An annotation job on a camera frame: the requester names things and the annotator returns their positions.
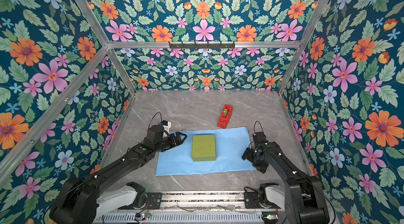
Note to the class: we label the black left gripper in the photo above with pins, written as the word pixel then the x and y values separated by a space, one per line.
pixel 179 141

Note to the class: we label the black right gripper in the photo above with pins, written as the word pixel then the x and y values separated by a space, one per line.
pixel 247 154

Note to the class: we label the green gift box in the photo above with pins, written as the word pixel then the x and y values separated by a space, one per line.
pixel 204 148

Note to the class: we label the light blue wrapping paper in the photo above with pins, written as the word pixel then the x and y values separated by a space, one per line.
pixel 230 146

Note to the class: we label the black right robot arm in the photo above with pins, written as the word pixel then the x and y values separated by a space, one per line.
pixel 301 197

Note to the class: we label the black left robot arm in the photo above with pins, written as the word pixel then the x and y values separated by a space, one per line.
pixel 61 210

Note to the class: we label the red tape dispenser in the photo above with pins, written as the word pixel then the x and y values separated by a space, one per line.
pixel 225 116

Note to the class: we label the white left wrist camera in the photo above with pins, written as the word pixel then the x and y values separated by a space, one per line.
pixel 166 125

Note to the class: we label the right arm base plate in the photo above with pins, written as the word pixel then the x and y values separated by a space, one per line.
pixel 252 200

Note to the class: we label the white cable duct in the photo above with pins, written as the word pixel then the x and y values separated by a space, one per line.
pixel 181 218

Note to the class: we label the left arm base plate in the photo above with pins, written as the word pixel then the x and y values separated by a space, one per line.
pixel 152 201

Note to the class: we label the aluminium mounting rail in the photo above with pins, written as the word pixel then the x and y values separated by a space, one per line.
pixel 202 200

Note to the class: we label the black hook rail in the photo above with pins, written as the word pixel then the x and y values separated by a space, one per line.
pixel 202 45

